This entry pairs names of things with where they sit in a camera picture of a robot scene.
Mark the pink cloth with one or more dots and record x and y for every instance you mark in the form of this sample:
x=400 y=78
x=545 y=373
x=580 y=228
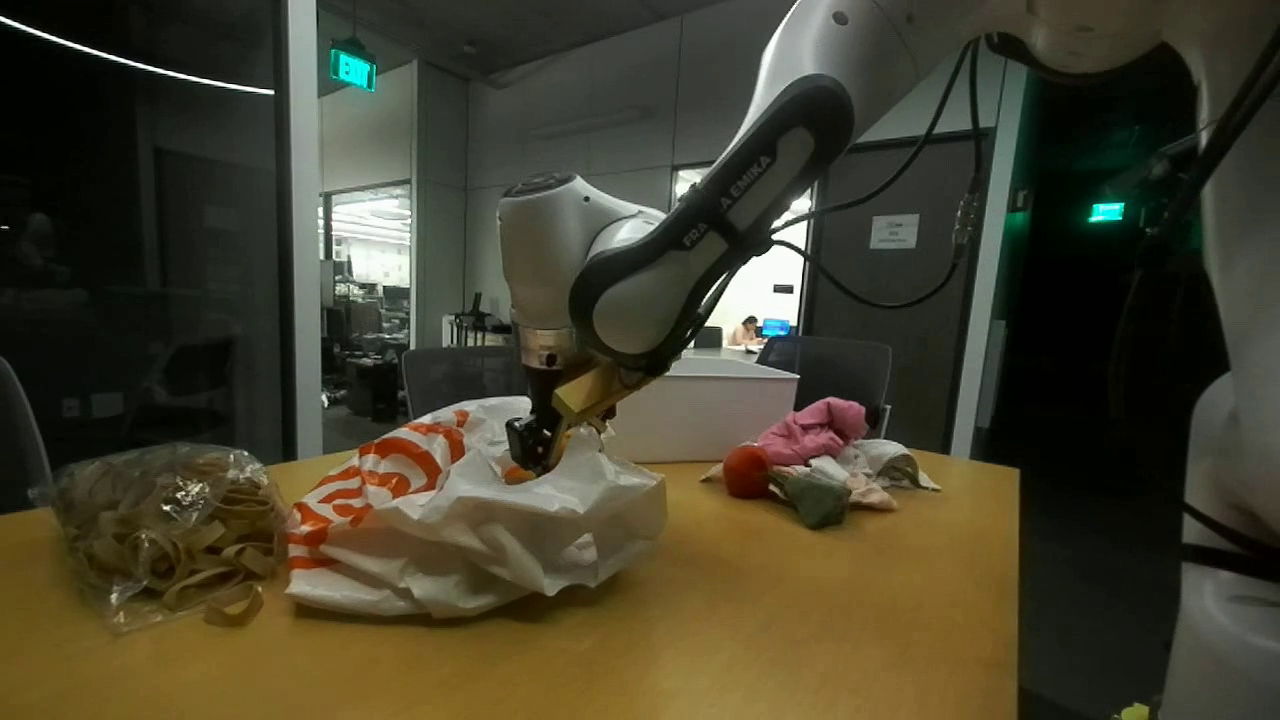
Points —
x=813 y=431

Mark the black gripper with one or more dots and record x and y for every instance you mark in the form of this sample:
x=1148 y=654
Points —
x=553 y=396

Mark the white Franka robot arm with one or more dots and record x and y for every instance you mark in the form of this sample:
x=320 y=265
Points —
x=694 y=243

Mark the grey office chair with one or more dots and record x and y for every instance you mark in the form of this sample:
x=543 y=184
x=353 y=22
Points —
x=463 y=383
x=855 y=383

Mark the white cloth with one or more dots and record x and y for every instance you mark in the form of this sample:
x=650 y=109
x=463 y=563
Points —
x=884 y=464

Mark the white paper door sign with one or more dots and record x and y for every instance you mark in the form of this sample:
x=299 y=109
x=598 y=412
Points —
x=893 y=228

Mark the clear bag of snacks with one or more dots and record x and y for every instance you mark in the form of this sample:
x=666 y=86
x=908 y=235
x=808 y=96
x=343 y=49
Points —
x=167 y=526

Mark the green fabric pouch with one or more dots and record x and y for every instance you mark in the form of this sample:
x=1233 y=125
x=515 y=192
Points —
x=813 y=498

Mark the red ball toy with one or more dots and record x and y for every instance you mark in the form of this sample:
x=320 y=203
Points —
x=744 y=472

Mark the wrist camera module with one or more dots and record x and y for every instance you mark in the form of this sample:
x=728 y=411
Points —
x=584 y=395

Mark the green exit sign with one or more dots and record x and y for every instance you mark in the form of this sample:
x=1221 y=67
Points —
x=353 y=70

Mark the white plastic bin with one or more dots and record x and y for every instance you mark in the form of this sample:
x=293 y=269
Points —
x=705 y=404

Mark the white plastic bag orange print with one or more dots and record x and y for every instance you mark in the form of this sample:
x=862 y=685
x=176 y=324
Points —
x=483 y=532

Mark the small green lit sign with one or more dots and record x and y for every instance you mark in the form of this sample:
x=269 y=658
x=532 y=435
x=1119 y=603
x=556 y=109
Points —
x=1107 y=209

